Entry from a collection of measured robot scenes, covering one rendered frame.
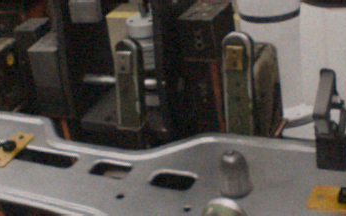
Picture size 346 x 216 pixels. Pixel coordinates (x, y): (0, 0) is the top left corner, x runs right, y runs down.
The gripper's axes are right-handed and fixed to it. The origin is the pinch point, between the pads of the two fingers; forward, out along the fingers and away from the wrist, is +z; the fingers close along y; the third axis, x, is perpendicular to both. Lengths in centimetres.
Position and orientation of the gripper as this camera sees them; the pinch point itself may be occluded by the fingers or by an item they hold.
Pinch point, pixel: (344, 134)
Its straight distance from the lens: 68.2
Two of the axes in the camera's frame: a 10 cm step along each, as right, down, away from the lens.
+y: -3.8, 5.1, -7.7
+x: 9.2, 1.0, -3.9
